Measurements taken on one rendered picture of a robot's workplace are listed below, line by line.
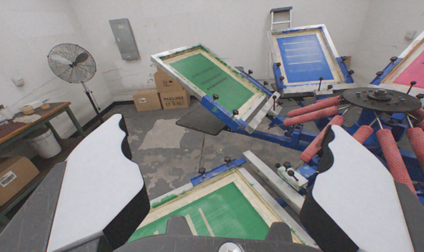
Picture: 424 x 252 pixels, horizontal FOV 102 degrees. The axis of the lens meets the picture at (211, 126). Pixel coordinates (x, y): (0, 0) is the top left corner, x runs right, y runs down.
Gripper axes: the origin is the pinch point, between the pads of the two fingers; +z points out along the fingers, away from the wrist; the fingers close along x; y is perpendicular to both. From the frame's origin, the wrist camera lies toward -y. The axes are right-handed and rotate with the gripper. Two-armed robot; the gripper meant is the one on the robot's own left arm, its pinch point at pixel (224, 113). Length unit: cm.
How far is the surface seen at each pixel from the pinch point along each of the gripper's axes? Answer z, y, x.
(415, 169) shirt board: 61, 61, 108
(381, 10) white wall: 366, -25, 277
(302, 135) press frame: 87, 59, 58
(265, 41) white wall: 402, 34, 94
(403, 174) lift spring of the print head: 41, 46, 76
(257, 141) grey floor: 213, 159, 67
